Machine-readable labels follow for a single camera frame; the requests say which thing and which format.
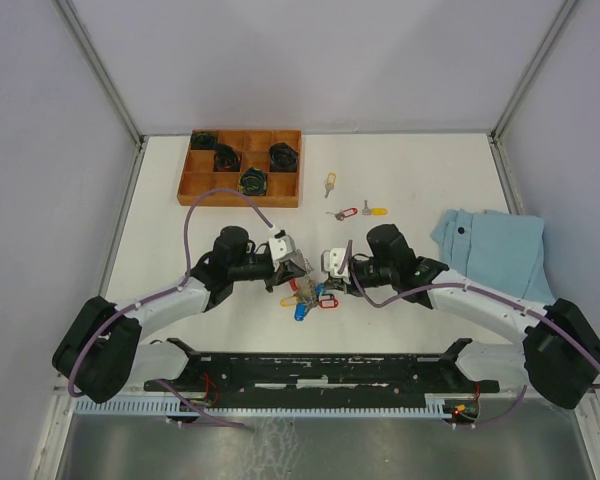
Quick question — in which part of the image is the yellow key tag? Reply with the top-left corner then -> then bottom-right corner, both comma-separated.
280,296 -> 298,308

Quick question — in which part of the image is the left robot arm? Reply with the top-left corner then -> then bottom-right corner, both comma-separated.
52,226 -> 306,403

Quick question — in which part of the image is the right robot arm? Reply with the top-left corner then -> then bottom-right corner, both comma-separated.
321,224 -> 600,409

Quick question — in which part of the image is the yellow tag key right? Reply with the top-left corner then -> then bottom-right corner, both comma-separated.
361,200 -> 388,216

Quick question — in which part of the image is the wooden compartment tray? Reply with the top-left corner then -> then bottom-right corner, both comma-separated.
177,129 -> 302,208

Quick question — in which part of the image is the yellow tag key upper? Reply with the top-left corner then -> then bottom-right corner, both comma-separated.
324,172 -> 337,199

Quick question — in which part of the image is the light blue cloth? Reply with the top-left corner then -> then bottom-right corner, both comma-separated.
431,209 -> 555,304

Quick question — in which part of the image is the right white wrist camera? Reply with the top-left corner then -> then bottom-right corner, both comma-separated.
320,248 -> 349,279

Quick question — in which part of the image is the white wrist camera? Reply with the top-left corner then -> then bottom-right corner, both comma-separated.
267,226 -> 296,263
320,248 -> 349,279

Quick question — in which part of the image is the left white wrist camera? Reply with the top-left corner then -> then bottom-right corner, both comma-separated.
267,226 -> 296,263

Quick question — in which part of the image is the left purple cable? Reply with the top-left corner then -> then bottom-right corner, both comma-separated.
68,188 -> 286,430

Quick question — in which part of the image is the black yellow cable coil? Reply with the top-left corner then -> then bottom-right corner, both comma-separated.
237,167 -> 270,198

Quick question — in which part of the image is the black cable coil right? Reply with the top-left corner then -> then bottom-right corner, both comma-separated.
268,141 -> 300,173

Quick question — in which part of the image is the black cable coil top-left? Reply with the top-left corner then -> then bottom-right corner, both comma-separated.
189,130 -> 220,151

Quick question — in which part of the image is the white cable duct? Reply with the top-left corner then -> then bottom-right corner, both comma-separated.
73,395 -> 452,420

